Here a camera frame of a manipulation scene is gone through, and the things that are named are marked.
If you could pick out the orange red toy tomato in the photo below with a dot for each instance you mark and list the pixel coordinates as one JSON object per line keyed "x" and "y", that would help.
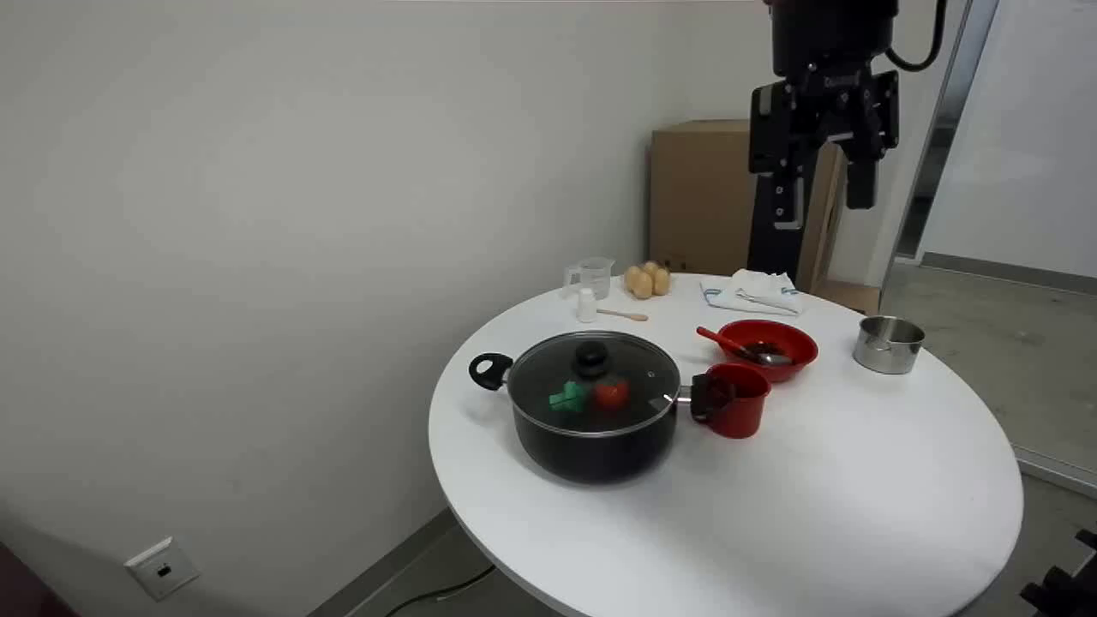
{"x": 610, "y": 394}

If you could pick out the black stand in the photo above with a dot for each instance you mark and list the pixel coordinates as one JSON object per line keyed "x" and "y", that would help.
{"x": 1063, "y": 587}

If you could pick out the red mug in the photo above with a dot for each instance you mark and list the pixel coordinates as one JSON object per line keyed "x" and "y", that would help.
{"x": 735, "y": 409}

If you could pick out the large cardboard box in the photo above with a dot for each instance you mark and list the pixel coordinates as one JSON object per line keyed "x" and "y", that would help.
{"x": 698, "y": 192}

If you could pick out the small clear glass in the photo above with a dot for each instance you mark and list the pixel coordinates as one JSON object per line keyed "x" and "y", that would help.
{"x": 583, "y": 305}

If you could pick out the clear measuring cup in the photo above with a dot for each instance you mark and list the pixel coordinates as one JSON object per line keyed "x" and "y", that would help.
{"x": 595, "y": 280}

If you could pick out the tan bread roll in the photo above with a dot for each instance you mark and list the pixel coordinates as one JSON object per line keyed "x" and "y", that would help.
{"x": 634, "y": 282}
{"x": 661, "y": 276}

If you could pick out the white wall outlet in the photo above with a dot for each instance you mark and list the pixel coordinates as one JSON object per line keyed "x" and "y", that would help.
{"x": 163, "y": 567}

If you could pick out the aluminium door frame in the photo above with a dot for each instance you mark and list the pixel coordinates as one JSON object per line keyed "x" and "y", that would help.
{"x": 952, "y": 137}

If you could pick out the white cloth with blue print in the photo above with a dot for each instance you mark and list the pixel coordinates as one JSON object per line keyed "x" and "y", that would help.
{"x": 758, "y": 291}

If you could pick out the small stainless steel pot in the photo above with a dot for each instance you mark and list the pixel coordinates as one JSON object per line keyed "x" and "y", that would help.
{"x": 887, "y": 347}

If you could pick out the red bowl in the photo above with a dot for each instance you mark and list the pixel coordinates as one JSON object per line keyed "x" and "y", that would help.
{"x": 792, "y": 342}

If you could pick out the black cooking pot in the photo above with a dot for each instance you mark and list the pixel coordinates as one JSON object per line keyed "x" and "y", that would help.
{"x": 595, "y": 457}

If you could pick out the glass lid with black knob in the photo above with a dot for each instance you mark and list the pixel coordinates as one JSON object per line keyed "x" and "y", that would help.
{"x": 645, "y": 368}

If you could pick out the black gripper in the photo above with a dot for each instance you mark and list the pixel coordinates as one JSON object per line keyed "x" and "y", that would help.
{"x": 826, "y": 38}

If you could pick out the red spoon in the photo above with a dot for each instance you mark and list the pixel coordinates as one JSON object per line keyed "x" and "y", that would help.
{"x": 722, "y": 342}

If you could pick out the small wooden stick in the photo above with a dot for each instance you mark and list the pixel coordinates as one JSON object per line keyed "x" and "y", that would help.
{"x": 622, "y": 313}

